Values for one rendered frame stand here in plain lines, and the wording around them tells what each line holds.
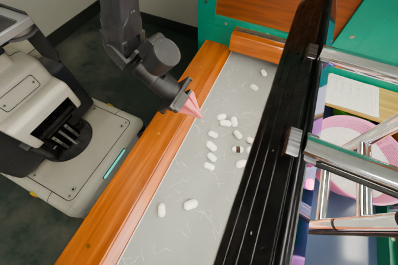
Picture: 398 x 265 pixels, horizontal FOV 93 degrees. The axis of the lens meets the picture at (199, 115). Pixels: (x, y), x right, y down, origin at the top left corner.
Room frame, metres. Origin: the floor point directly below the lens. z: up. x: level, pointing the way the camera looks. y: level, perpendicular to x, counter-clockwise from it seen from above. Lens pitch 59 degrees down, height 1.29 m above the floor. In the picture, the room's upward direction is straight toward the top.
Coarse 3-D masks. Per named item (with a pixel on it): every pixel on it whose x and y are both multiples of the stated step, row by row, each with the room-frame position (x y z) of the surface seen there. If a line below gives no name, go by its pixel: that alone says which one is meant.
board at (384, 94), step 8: (384, 96) 0.39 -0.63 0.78; (392, 96) 0.39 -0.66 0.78; (328, 104) 0.36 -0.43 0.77; (384, 104) 0.36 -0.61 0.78; (392, 104) 0.36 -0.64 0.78; (352, 112) 0.33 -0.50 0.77; (360, 112) 0.32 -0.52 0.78; (384, 112) 0.32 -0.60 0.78; (392, 112) 0.32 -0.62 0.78; (376, 120) 0.30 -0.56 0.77; (384, 120) 0.29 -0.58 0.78
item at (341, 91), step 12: (336, 84) 0.44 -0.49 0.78; (348, 84) 0.44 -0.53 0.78; (360, 84) 0.44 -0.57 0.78; (336, 96) 0.39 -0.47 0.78; (348, 96) 0.39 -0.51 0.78; (360, 96) 0.39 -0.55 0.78; (372, 96) 0.39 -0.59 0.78; (348, 108) 0.34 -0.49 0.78; (360, 108) 0.34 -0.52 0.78; (372, 108) 0.34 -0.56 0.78
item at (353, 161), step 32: (352, 64) 0.18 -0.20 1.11; (384, 64) 0.18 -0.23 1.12; (384, 128) 0.14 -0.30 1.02; (320, 160) 0.06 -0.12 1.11; (352, 160) 0.05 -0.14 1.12; (320, 192) 0.07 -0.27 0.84; (384, 192) 0.03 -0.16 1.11; (320, 224) 0.01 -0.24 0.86; (352, 224) 0.01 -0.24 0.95; (384, 224) 0.01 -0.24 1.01
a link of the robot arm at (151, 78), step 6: (138, 60) 0.32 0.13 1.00; (138, 66) 0.30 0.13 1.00; (132, 72) 0.30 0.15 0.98; (138, 72) 0.29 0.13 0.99; (144, 72) 0.29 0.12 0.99; (138, 78) 0.29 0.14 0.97; (144, 78) 0.29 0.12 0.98; (150, 78) 0.29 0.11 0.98; (156, 78) 0.29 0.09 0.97; (162, 78) 0.30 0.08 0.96; (150, 84) 0.28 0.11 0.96
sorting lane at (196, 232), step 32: (224, 64) 0.58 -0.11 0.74; (256, 64) 0.58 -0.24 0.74; (224, 96) 0.42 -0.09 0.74; (256, 96) 0.42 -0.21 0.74; (192, 128) 0.28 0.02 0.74; (224, 128) 0.28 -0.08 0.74; (256, 128) 0.28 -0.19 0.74; (192, 160) 0.18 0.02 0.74; (224, 160) 0.18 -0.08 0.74; (160, 192) 0.09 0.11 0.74; (192, 192) 0.09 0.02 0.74; (224, 192) 0.09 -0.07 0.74; (160, 224) 0.01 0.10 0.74; (192, 224) 0.01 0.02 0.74; (224, 224) 0.01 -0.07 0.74; (128, 256) -0.05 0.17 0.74; (160, 256) -0.05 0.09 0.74; (192, 256) -0.05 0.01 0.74
